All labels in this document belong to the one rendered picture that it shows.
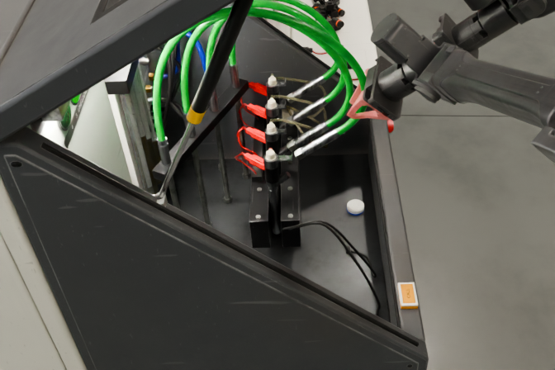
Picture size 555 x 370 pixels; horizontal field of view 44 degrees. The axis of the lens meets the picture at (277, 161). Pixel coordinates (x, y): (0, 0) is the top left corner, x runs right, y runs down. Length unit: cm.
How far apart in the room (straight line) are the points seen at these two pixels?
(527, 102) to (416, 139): 227
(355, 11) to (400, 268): 89
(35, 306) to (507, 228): 198
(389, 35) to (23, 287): 67
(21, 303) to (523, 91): 78
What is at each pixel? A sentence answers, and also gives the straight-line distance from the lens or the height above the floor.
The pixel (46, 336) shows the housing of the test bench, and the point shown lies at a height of 105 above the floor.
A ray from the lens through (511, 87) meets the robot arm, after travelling 85.
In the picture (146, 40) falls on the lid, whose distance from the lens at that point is 73.
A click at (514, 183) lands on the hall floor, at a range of 293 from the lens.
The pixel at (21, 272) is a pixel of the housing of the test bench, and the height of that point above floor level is 121.
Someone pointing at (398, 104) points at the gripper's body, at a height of 125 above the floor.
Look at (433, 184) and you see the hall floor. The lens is 286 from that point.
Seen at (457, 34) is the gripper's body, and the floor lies 130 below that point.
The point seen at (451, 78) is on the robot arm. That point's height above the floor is 141.
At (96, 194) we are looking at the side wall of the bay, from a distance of 92.
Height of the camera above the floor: 197
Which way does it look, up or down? 42 degrees down
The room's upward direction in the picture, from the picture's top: 4 degrees counter-clockwise
